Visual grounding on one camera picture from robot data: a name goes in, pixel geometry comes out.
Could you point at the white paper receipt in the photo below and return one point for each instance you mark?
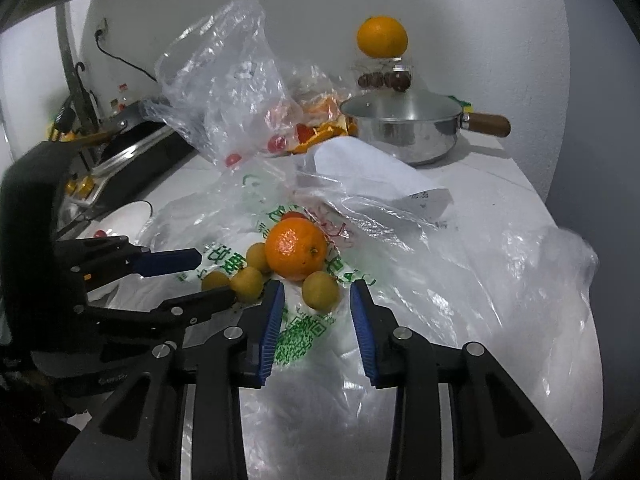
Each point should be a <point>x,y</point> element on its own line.
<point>370,170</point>

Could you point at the green printed plastic bag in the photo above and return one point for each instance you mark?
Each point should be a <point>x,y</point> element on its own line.
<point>475,285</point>

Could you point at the orange peel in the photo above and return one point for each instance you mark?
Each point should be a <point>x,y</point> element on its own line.
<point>325,132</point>

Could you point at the small yellow-green fruit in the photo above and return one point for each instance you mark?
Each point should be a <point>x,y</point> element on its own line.
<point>215,280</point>
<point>257,256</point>
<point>321,290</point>
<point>248,282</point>

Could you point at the clear plastic bag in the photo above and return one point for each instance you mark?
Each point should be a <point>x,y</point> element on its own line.
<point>220,70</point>

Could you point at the red tomato piece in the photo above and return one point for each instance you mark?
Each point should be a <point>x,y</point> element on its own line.
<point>302,132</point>

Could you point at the mandarin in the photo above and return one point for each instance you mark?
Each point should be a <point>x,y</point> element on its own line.
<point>295,247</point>

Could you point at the clear box of dark fruits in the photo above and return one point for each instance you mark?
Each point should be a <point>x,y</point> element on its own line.
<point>385,80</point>

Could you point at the black wok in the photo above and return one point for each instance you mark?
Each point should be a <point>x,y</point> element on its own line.
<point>135,112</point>

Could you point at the large orange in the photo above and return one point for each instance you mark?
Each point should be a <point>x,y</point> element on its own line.
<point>382,36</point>

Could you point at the yellow green sponge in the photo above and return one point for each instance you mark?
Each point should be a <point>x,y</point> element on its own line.
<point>462,103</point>

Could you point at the silver induction cooker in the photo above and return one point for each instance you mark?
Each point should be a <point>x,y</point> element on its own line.
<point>140,152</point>

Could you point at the black umbrella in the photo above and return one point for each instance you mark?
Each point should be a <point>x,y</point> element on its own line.
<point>80,95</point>

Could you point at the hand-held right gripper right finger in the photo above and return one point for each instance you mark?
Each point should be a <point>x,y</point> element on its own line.
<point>362,335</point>

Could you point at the small wall outlet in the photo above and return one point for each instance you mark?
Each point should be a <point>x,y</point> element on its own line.
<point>101,27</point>

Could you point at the glass pot lid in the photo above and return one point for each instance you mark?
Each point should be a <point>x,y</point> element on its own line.
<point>400,105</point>

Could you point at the orange fruit pieces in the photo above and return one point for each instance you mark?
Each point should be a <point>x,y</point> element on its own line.
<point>320,107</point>

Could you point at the white plate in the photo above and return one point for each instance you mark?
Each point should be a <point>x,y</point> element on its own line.
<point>125,217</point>

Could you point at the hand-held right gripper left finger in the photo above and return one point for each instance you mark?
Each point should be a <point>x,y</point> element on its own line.
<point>272,330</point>

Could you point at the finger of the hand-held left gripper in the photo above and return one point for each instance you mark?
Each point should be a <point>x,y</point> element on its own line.
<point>200,305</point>
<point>170,260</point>

